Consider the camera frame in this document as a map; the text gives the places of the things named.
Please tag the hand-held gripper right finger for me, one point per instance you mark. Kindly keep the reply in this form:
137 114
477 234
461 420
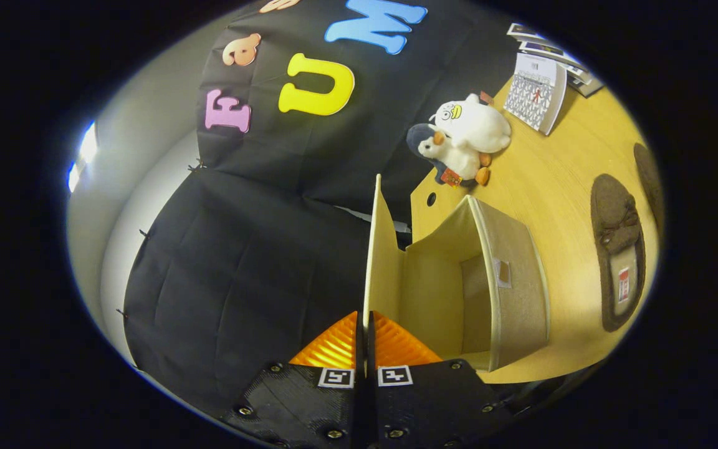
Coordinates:
434 405

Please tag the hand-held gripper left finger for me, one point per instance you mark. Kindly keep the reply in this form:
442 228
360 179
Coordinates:
309 405

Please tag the beige fabric storage box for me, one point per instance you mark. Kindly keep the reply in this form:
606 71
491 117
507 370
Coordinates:
515 299

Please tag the brown fuzzy shoe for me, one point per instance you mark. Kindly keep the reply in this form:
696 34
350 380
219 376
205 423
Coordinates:
649 181
614 224

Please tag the black backdrop cloth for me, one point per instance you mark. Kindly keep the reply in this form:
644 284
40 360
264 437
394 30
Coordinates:
240 280

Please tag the grey white penguin plush toy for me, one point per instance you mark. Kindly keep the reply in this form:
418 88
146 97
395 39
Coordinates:
455 159

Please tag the white duck plush toy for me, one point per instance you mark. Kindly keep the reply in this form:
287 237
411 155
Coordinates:
474 125

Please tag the patterned cover book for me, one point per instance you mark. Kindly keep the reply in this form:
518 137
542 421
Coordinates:
533 96

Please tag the bright ceiling light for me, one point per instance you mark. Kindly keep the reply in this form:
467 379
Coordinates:
83 153

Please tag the dark grey book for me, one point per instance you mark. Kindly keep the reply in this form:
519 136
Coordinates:
589 87

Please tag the thin white book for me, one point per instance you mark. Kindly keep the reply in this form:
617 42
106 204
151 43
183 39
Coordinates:
580 75

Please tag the white book with blue picture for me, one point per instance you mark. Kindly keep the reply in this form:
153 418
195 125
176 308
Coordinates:
549 51

